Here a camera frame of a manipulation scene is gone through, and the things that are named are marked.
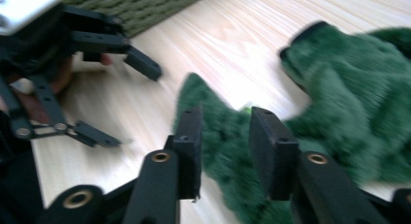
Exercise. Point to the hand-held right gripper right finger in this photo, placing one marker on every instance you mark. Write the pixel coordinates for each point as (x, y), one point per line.
(274, 159)

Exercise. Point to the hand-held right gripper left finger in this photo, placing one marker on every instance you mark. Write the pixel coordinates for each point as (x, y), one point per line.
(189, 159)

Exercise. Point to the green woven basket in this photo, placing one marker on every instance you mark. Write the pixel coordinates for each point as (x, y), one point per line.
(145, 7)

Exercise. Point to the green fuzzy cloth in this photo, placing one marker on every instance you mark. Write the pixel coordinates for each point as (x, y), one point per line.
(349, 104)

